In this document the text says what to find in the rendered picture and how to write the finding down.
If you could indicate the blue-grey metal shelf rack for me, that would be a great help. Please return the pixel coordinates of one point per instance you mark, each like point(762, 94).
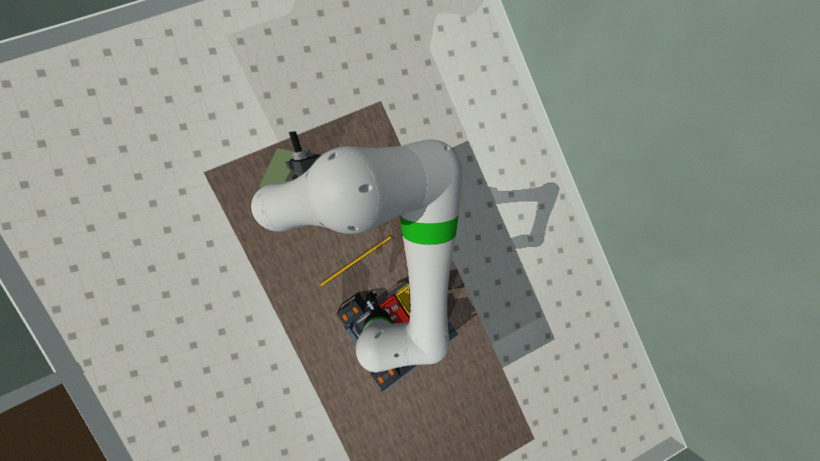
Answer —
point(403, 370)

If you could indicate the grey open bin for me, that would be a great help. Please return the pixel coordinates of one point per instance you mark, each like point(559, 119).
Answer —
point(359, 323)

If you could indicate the red bin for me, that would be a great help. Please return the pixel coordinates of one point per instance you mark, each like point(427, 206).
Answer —
point(401, 314)

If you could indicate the yellow open bin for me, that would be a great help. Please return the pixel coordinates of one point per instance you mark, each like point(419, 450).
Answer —
point(404, 298)

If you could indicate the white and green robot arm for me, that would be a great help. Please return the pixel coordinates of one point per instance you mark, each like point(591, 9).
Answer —
point(352, 190)

